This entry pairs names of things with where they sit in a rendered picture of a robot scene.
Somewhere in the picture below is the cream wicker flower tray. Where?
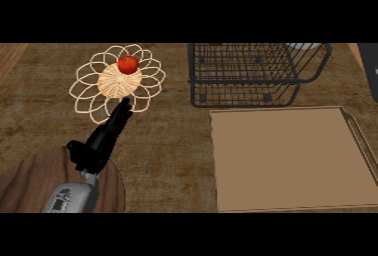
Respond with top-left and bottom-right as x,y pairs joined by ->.
67,43 -> 168,126

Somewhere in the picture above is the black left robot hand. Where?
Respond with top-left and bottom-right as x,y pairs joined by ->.
64,97 -> 134,176

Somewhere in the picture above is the round dark wooden board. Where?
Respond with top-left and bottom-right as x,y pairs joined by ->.
0,145 -> 126,214

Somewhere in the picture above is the black wire tiered basket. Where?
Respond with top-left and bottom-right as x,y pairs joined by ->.
186,42 -> 333,109

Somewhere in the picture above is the dark grey appliance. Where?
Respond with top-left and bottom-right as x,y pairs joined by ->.
357,42 -> 378,104

